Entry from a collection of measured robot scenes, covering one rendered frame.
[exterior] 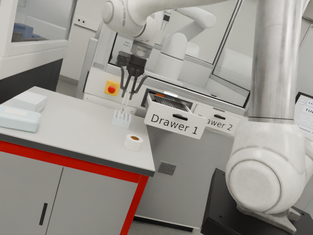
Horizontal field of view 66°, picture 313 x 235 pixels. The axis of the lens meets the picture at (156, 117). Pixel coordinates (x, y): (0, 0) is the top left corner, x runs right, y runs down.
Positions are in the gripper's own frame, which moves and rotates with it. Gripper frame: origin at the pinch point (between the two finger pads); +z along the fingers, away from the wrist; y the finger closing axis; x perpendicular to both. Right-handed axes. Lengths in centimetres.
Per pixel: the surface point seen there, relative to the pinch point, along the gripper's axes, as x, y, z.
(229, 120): 25, 65, 0
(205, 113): 24, 48, 0
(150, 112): -4.5, 12.2, 1.5
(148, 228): 24, 43, 90
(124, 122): -1.7, 2.5, 11.1
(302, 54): 188, 201, -76
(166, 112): -4.3, 19.5, -0.5
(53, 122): -17.9, -24.9, 13.5
